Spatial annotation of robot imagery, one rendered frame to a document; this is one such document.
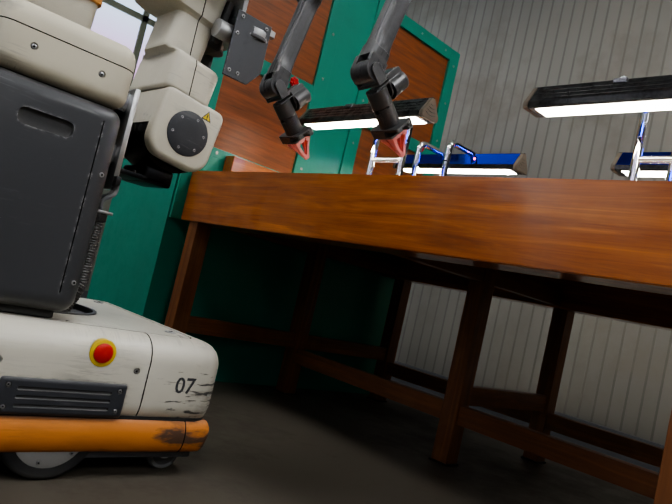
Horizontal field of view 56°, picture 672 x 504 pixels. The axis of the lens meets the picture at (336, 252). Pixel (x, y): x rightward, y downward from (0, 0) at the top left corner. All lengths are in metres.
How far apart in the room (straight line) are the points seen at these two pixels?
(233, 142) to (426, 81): 1.17
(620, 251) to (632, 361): 2.11
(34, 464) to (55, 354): 0.20
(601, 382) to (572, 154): 1.21
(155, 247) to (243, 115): 0.61
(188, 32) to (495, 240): 0.85
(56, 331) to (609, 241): 1.01
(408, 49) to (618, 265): 2.15
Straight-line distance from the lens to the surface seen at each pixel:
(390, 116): 1.71
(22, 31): 1.24
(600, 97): 1.72
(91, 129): 1.26
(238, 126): 2.52
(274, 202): 1.93
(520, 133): 3.91
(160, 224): 2.42
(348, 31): 2.93
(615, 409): 3.35
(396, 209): 1.56
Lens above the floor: 0.44
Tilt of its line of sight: 4 degrees up
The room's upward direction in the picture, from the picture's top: 13 degrees clockwise
